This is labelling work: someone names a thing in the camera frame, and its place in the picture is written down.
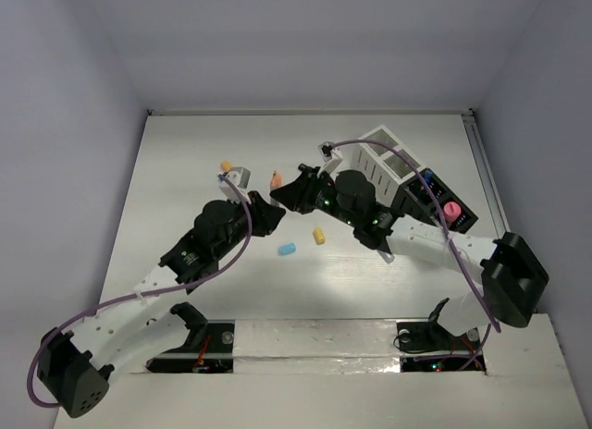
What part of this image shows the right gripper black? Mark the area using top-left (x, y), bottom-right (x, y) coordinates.
top-left (272, 165), bottom-right (360, 227)

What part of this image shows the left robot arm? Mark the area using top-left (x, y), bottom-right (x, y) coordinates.
top-left (26, 191), bottom-right (286, 418)

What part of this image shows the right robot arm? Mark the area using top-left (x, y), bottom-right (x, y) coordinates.
top-left (270, 165), bottom-right (549, 348)

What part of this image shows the light blue marker cap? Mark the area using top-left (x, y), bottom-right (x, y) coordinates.
top-left (277, 243), bottom-right (297, 256)

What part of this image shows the yellow marker cap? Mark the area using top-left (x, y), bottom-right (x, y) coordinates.
top-left (313, 227), bottom-right (326, 245)

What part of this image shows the white slotted organizer box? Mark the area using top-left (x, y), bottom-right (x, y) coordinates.
top-left (350, 125), bottom-right (426, 205)

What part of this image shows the light blue marker pen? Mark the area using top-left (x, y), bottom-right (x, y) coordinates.
top-left (378, 251), bottom-right (395, 264)

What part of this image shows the black slotted organizer box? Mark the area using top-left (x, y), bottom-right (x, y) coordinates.
top-left (391, 168), bottom-right (478, 233)

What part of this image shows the pink round cap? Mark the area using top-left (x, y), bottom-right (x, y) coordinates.
top-left (442, 201), bottom-right (463, 223)

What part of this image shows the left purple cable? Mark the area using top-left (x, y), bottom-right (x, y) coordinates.
top-left (26, 172), bottom-right (254, 410)

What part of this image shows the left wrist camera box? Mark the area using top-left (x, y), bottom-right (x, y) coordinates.
top-left (218, 166), bottom-right (251, 202)

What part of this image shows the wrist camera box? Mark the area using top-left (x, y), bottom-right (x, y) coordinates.
top-left (218, 166), bottom-right (251, 202)
top-left (318, 141), bottom-right (343, 175)

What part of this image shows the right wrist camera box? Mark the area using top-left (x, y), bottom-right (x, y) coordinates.
top-left (318, 141), bottom-right (343, 175)

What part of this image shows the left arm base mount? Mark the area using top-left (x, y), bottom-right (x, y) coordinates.
top-left (146, 302), bottom-right (235, 374)

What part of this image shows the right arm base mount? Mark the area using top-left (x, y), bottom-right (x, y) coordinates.
top-left (392, 299), bottom-right (486, 373)

